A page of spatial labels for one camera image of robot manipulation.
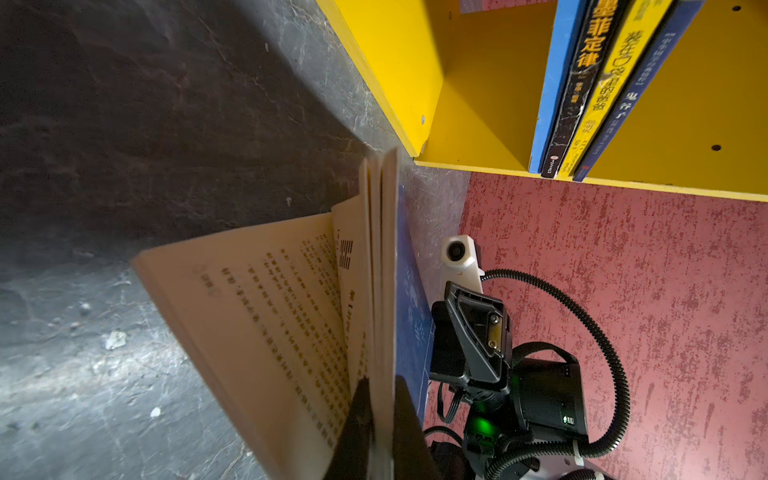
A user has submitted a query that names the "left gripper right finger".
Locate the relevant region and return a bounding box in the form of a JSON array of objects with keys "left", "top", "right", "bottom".
[{"left": 392, "top": 375, "right": 441, "bottom": 480}]

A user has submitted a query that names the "black corrugated cable hose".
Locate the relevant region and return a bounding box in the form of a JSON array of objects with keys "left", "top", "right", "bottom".
[{"left": 479, "top": 268, "right": 632, "bottom": 480}]

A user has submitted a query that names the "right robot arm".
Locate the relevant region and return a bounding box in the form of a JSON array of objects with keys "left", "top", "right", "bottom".
[{"left": 425, "top": 282, "right": 607, "bottom": 479}]

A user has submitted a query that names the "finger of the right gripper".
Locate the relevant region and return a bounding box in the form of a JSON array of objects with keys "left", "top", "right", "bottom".
[{"left": 429, "top": 281, "right": 511, "bottom": 390}]

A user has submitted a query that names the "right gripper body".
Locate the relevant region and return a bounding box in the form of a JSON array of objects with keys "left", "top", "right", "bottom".
[{"left": 463, "top": 356, "right": 589, "bottom": 477}]

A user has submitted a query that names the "navy book underneath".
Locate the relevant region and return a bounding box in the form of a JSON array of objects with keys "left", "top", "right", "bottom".
[{"left": 134, "top": 150, "right": 434, "bottom": 479}]

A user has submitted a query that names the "yellow pink blue bookshelf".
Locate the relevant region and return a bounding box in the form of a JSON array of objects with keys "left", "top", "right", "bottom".
[{"left": 320, "top": 1, "right": 767, "bottom": 201}]

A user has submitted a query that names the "navy book with label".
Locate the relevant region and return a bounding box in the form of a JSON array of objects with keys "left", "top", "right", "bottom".
[{"left": 570, "top": 1, "right": 705, "bottom": 182}]

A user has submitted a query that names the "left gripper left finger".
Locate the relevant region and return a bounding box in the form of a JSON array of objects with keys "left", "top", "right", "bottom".
[{"left": 323, "top": 377, "right": 374, "bottom": 480}]

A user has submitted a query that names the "yellow cartoon cover book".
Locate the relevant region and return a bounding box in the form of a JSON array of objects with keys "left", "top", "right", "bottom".
[{"left": 556, "top": 0, "right": 673, "bottom": 180}]

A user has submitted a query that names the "black Murphy's law book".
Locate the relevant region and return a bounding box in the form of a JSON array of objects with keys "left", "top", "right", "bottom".
[{"left": 541, "top": 0, "right": 628, "bottom": 179}]

